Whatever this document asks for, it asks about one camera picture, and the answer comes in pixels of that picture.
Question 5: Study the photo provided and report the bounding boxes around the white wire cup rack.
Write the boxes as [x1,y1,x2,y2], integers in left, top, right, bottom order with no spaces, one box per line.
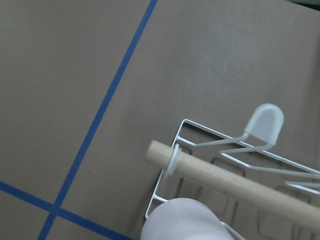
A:
[145,103,320,233]

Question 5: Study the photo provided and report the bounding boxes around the pink plastic cup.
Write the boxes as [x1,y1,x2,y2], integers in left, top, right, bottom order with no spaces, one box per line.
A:
[140,198,233,240]

